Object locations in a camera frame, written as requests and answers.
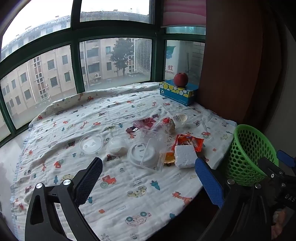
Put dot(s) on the small pudding cup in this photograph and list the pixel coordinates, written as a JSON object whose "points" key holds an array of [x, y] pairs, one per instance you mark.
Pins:
{"points": [[180, 118]]}

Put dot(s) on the white plastic bowl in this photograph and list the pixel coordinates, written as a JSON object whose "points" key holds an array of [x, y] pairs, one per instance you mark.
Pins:
{"points": [[118, 146]]}

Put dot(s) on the white foam block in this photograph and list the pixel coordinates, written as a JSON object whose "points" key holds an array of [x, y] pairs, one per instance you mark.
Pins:
{"points": [[185, 157]]}

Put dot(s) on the red white crumpled wrapper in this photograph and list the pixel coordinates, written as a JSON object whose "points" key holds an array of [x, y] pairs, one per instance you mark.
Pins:
{"points": [[168, 122]]}

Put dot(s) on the orange snack wrapper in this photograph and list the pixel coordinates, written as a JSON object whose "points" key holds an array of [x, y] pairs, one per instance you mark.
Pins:
{"points": [[188, 141]]}

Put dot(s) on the white coffee cup lid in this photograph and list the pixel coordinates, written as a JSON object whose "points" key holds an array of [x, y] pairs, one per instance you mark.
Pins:
{"points": [[138, 155]]}

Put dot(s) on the green plastic basket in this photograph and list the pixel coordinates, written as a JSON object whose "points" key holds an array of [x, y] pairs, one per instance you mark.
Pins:
{"points": [[249, 150]]}

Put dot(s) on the clear ribbed plastic box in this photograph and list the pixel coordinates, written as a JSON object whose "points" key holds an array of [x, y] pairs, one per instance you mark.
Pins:
{"points": [[153, 144]]}

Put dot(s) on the white printed outdoor panel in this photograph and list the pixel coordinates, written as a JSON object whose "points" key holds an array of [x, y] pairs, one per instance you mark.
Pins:
{"points": [[175, 60]]}

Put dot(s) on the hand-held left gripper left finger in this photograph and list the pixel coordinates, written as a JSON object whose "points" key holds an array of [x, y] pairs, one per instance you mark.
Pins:
{"points": [[89, 178]]}

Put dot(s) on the pink striped blind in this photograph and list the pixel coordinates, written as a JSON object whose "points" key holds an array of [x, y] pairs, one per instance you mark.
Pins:
{"points": [[183, 11]]}

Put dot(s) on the yellow snack wrapper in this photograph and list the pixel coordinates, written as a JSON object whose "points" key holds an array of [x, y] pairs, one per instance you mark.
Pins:
{"points": [[169, 159]]}

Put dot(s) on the beige apartment building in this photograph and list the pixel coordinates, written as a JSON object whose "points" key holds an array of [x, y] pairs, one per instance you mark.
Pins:
{"points": [[41, 74]]}

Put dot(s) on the blue dotted tissue box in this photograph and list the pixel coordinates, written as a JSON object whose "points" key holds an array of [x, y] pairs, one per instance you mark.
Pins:
{"points": [[178, 92]]}

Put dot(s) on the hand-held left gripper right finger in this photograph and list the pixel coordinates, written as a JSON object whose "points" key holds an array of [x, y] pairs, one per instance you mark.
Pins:
{"points": [[209, 182]]}

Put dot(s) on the clear plastic cup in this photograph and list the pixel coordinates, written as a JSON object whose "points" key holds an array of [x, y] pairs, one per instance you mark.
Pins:
{"points": [[159, 127]]}

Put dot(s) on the pink snack wrapper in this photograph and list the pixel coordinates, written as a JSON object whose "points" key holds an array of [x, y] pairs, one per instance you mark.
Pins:
{"points": [[144, 122]]}

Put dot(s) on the green window frame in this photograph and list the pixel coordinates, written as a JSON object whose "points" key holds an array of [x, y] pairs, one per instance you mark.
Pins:
{"points": [[76, 53]]}

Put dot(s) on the printed white blanket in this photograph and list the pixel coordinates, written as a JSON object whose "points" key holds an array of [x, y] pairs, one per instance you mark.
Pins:
{"points": [[120, 192]]}

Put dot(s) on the brown wooden wardrobe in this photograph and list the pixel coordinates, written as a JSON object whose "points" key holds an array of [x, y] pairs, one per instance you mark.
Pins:
{"points": [[231, 58]]}

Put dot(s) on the green tree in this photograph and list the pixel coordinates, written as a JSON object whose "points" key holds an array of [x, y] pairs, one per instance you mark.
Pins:
{"points": [[121, 55]]}

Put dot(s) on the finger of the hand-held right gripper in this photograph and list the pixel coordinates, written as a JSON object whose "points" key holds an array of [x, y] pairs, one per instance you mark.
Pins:
{"points": [[286, 158], [270, 166]]}

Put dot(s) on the white louvred vent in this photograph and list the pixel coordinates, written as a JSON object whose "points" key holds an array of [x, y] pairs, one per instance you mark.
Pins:
{"points": [[143, 55]]}

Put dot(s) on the clear round plastic lid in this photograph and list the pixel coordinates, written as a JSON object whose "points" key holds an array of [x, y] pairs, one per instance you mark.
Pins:
{"points": [[91, 144]]}

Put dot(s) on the red apple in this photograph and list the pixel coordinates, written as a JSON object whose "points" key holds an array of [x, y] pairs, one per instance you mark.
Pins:
{"points": [[180, 79]]}

